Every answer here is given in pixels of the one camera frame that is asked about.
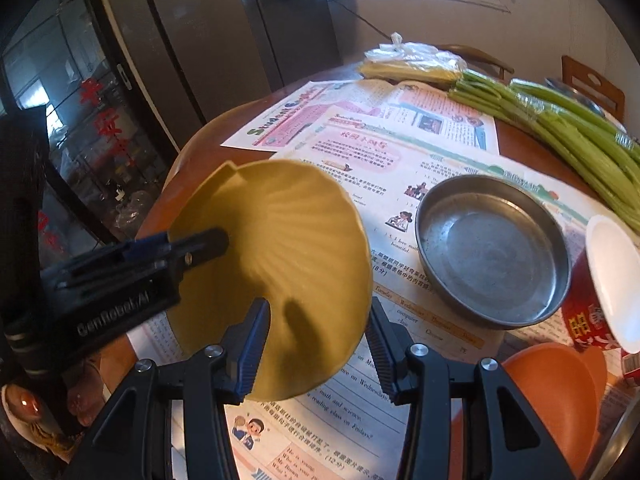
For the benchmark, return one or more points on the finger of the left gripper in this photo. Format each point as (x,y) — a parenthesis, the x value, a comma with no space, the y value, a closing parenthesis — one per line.
(184,254)

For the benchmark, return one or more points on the red paper bowl white inside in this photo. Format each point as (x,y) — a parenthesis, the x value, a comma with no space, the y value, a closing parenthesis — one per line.
(601,308)

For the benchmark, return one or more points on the steel plate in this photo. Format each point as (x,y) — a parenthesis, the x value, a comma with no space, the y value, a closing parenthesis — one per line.
(492,252)

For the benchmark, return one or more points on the orange plastic plate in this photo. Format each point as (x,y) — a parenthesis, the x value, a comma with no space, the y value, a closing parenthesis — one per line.
(564,387)

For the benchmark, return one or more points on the celery bunch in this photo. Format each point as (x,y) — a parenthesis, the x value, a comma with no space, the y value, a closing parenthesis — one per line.
(606,158)

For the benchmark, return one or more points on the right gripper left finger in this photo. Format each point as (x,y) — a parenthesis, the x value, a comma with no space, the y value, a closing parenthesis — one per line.
(130,439)

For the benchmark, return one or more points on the curved wooden chair back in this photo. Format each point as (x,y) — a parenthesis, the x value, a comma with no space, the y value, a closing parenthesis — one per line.
(480,60)

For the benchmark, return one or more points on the wooden chair with slot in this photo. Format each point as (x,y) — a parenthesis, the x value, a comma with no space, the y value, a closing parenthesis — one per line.
(594,86)

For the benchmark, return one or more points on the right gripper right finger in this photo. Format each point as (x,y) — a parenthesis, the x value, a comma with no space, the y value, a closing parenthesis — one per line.
(395,354)

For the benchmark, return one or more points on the large front newspaper sheet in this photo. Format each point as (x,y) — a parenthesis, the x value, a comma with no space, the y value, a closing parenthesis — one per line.
(347,428)

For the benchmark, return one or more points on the large steel bowl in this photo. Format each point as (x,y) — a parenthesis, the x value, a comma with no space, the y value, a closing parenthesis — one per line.
(620,457)

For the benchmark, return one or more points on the yellow vegetables in plastic bag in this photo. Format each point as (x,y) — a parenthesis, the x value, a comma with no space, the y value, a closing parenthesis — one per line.
(401,61)

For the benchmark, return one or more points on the dark refrigerator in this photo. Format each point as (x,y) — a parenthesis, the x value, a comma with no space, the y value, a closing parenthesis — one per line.
(193,60)

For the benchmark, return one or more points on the steel bowl at back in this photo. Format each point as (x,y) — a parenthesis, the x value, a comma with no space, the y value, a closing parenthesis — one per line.
(575,95)

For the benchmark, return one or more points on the rear newspaper sheet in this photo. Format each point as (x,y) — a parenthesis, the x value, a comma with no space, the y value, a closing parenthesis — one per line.
(410,103)

